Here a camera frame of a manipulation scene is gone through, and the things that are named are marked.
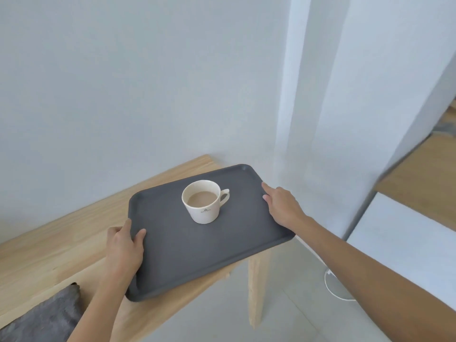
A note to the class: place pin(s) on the grey fuzzy cushion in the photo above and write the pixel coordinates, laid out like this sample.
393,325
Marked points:
46,318

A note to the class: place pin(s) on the person's right thumb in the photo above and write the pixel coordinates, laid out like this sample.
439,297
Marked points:
268,201

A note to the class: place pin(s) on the person's right hand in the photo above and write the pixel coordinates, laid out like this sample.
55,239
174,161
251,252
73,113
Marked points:
285,206

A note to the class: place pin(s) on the person's left thumb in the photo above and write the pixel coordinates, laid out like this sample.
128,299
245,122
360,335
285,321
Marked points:
140,238

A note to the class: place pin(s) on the white ceramic cup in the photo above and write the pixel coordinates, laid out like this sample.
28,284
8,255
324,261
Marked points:
203,206

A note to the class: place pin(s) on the milky coffee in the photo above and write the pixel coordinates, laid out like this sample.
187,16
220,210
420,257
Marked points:
202,199

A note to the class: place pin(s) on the white cabinet top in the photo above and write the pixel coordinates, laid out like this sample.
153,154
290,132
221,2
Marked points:
406,245

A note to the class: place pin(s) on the white round stand base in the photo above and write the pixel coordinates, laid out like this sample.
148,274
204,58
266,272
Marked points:
329,286

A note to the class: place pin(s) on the light wooden table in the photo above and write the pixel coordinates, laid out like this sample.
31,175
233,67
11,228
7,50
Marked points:
53,245

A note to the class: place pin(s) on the person's left hand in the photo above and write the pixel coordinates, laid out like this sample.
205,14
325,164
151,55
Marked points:
121,256

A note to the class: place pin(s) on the person's right forearm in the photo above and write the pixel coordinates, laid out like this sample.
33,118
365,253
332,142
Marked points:
370,281

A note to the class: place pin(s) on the dark grey serving tray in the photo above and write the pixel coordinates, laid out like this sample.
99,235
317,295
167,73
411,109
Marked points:
199,245

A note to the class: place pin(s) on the person's left forearm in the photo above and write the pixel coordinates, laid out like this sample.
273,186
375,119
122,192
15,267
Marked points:
98,309

